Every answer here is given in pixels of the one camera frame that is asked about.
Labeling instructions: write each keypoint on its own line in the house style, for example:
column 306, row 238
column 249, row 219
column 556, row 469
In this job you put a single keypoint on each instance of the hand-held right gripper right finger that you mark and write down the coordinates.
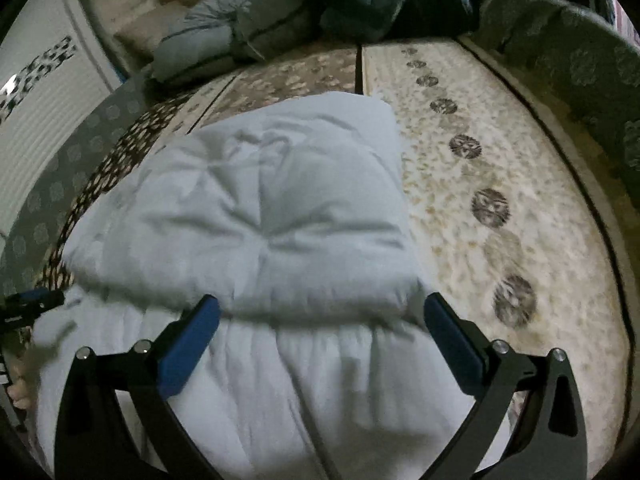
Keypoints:
column 450, row 340

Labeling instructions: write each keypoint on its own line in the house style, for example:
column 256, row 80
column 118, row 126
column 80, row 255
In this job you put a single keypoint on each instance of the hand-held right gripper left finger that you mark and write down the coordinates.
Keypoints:
column 192, row 340

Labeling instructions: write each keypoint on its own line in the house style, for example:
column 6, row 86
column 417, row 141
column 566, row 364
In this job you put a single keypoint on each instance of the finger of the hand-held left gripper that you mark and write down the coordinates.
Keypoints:
column 35, row 302

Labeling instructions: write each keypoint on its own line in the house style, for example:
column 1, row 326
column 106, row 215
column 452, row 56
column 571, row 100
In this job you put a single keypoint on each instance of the light blue puffer jacket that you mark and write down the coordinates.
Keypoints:
column 260, row 220

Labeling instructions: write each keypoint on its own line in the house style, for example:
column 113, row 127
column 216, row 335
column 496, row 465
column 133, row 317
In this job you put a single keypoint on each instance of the person's left hand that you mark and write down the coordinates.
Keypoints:
column 22, row 385

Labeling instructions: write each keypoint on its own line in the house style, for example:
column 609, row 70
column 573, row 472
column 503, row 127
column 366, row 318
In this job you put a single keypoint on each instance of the floral patterned bed sheet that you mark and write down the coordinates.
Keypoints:
column 500, row 185

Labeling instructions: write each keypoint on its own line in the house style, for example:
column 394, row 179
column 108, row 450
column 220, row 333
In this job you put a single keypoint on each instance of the white wardrobe sliding door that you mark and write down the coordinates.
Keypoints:
column 45, row 105

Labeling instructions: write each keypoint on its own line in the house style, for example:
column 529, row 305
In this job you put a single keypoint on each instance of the beige pillow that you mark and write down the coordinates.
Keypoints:
column 150, row 30

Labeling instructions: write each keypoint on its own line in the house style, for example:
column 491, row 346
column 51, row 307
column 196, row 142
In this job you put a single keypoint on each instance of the light grey-blue quilt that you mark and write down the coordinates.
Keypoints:
column 235, row 25

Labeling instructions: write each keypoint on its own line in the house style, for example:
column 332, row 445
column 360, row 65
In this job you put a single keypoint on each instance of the grey patterned bed rail cover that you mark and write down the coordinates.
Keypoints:
column 45, row 195
column 560, row 60

